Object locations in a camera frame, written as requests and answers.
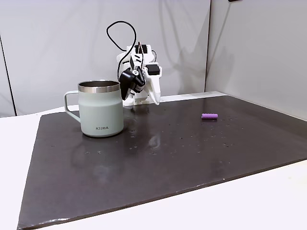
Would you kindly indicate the black wall fixture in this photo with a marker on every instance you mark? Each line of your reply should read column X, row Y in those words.
column 235, row 0

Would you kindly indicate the dark grey table mat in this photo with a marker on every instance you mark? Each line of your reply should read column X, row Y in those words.
column 156, row 155

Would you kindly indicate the purple pen grip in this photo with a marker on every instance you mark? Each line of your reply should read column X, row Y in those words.
column 209, row 116

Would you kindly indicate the pale green steel mug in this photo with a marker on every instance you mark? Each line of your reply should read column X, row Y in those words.
column 100, row 112

